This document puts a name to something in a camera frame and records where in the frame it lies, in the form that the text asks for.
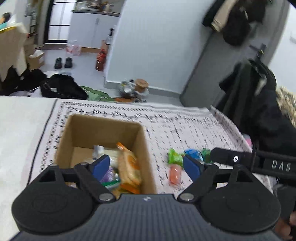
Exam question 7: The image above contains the purple snack packet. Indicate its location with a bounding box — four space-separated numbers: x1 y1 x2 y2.
100 166 121 183

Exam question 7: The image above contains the green cloth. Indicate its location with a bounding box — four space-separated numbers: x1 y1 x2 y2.
80 86 114 101

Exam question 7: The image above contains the white cabinet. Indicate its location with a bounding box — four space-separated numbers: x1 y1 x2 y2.
68 10 121 49

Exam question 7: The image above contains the beige fringed cloth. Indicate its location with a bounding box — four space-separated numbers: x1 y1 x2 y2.
275 87 296 128

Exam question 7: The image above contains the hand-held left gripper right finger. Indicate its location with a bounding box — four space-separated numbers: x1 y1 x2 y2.
176 154 264 204

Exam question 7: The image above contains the brown round tub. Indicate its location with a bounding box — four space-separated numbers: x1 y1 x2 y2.
134 79 150 93

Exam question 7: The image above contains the red snack packet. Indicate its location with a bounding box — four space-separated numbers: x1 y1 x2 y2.
168 165 183 186

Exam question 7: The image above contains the orange snack packet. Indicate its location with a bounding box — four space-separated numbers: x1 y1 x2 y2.
116 142 142 194

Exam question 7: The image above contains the green label snack packet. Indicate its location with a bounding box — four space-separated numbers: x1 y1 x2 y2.
103 181 121 190

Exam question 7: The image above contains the brown cardboard box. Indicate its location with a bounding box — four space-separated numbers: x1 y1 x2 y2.
54 113 158 195

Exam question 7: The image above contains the grey door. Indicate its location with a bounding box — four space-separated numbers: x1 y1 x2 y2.
180 23 284 108

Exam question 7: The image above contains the white bed sheet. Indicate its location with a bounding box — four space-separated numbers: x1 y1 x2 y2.
0 96 58 241

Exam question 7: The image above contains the black bag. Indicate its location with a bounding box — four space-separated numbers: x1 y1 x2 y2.
40 74 89 100

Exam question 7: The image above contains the cardboard box on floor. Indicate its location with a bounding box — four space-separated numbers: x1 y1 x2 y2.
28 50 45 70

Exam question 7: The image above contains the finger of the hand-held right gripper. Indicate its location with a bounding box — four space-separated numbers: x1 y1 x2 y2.
210 147 255 172

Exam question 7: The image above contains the bright green snack packet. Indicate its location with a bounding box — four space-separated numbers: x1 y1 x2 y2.
167 148 184 165

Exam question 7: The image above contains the black coat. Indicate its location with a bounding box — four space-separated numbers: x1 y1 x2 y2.
218 59 296 154

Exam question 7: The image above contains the person's right hand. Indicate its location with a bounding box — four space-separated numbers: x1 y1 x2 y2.
273 211 296 241

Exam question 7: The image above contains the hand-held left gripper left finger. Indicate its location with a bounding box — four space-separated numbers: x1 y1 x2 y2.
29 154 116 204

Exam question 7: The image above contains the black and white printed blanket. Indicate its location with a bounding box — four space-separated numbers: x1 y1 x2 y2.
30 99 274 195

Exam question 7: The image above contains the hanging black jacket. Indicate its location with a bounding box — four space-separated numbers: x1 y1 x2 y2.
202 0 266 46

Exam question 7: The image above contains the pink plastic bag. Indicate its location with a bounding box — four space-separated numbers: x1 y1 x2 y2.
66 40 82 56

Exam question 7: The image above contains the blue snack packet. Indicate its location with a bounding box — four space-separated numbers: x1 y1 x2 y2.
184 149 204 164

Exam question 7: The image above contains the dark green snack packet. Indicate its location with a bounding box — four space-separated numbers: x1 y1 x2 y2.
201 149 212 163

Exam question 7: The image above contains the white snack packet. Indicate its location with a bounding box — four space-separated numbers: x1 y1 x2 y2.
92 145 110 160

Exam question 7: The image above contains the hanging beige garment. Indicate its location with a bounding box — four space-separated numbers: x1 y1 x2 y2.
211 0 240 32

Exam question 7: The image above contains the clear plastic bag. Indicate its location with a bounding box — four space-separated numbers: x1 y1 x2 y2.
118 80 139 100

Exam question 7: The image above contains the black clothes pile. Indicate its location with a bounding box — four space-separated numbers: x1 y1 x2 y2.
0 66 47 96

